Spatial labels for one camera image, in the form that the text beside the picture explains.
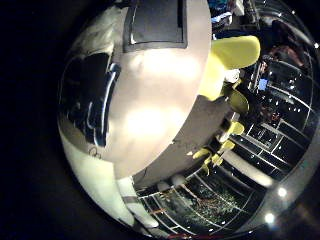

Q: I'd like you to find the navy white striped shirt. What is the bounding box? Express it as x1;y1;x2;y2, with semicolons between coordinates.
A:
64;0;188;149

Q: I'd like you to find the person in dark clothes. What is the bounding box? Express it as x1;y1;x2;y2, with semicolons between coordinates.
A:
266;19;311;69

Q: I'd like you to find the small blue lit screen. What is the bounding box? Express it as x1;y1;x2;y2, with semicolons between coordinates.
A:
257;78;270;92

